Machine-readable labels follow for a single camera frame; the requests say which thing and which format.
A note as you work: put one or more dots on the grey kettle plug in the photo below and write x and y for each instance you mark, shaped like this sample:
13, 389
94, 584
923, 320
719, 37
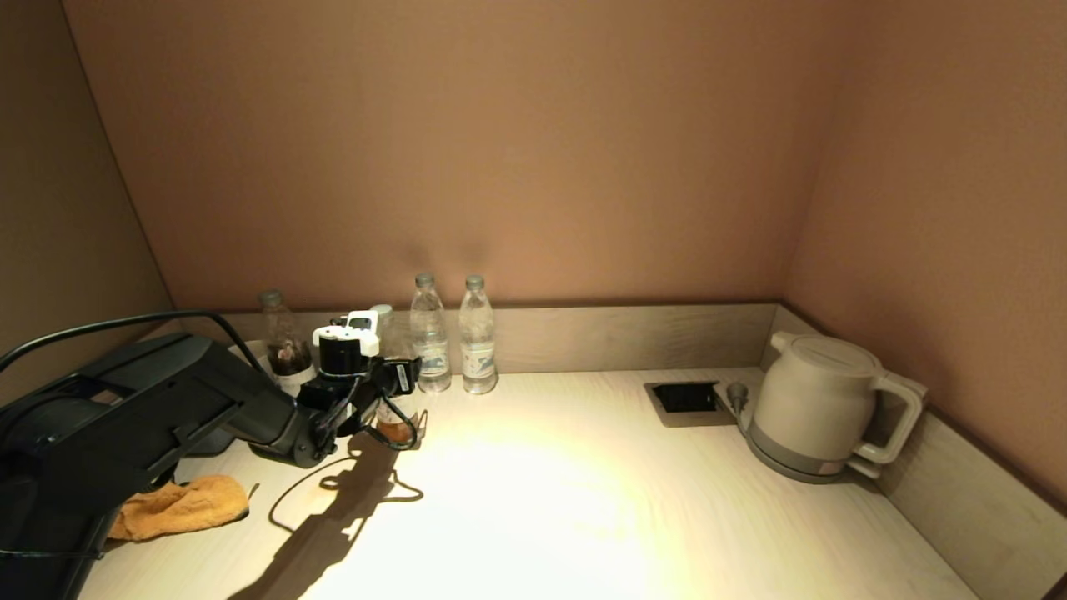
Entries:
737, 395

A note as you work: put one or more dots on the clear water bottle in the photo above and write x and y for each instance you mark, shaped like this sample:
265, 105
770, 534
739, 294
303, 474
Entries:
478, 354
430, 350

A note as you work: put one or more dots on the orange microfibre cloth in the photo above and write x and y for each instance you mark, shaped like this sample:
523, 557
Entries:
183, 508

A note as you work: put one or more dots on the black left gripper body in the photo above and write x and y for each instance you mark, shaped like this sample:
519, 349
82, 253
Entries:
367, 396

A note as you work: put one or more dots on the dark drink bottle grey cap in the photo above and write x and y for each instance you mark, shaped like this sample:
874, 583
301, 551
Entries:
283, 350

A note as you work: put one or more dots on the recessed power socket panel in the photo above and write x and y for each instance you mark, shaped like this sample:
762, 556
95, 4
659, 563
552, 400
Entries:
685, 400

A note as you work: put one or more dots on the amber tea bottle white cap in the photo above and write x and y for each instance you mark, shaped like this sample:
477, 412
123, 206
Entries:
397, 425

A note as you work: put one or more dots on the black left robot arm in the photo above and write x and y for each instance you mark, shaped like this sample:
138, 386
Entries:
125, 425

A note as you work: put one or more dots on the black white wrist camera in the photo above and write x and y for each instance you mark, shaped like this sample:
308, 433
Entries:
342, 342

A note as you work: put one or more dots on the grey kettle base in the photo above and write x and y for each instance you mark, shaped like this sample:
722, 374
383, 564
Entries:
788, 467

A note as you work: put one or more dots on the white electric kettle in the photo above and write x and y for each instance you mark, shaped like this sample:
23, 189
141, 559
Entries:
817, 400

